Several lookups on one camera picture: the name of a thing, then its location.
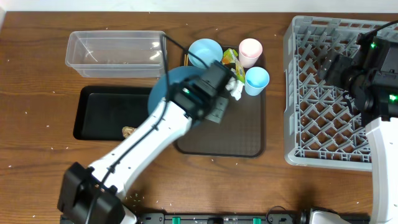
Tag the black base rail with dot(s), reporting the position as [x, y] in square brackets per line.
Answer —
[160, 218]

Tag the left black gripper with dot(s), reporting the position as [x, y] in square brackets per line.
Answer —
[226, 90]

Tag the large blue plate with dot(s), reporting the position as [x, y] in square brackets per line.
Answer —
[174, 116]

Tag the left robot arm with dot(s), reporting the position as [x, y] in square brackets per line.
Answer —
[184, 95]

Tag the pink plastic cup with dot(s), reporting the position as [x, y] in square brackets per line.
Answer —
[249, 52]

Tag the grey dishwasher rack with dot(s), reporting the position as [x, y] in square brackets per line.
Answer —
[322, 128]

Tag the light blue plastic cup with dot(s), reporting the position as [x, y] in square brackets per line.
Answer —
[256, 79]

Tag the small light blue bowl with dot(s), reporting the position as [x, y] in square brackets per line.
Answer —
[207, 50]

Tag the black waste tray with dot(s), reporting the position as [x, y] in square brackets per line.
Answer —
[104, 110]

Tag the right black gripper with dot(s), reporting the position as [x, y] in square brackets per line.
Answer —
[334, 64]

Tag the clear plastic bin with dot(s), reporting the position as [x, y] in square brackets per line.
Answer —
[116, 53]

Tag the wooden chopstick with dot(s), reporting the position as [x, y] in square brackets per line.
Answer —
[185, 61]

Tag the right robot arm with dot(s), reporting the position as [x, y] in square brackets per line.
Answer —
[370, 78]

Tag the crumpled white napkin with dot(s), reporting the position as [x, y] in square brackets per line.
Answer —
[236, 88]

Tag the brown food scrap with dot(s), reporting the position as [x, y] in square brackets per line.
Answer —
[127, 131]

